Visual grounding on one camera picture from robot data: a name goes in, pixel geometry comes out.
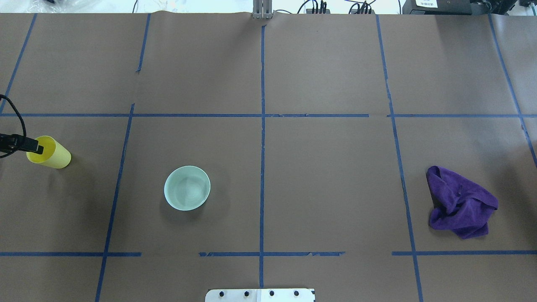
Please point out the black power strip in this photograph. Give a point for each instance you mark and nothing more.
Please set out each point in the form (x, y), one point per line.
(351, 10)

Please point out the mint green bowl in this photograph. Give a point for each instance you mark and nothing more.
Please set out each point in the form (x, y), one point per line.
(187, 188)

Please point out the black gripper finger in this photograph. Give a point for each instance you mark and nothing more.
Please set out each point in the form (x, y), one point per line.
(9, 144)

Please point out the purple cloth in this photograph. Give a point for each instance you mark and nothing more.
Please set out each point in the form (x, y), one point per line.
(460, 205)

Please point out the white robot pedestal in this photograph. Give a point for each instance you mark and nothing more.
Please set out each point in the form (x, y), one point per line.
(261, 295)

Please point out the aluminium frame post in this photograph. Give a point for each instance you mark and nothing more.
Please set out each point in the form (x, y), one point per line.
(262, 9)

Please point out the black computer box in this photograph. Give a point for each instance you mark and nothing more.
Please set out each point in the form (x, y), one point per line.
(448, 7)

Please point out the yellow plastic cup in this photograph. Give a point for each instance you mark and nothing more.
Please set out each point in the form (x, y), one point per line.
(53, 155)

